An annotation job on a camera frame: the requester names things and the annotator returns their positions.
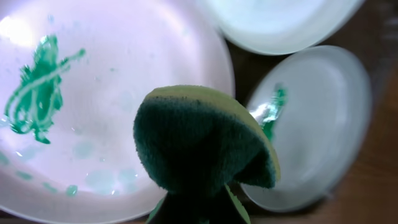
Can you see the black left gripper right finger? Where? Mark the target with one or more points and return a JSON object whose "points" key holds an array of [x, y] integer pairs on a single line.
{"points": [[230, 209]]}

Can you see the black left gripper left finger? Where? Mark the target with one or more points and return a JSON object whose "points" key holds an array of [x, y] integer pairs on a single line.
{"points": [[163, 212]]}

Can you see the green yellow scrub sponge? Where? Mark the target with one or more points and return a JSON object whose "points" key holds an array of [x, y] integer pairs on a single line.
{"points": [[193, 141]]}

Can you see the white plate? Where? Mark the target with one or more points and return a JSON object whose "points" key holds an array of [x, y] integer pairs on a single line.
{"points": [[320, 102], [278, 27], [124, 77]]}

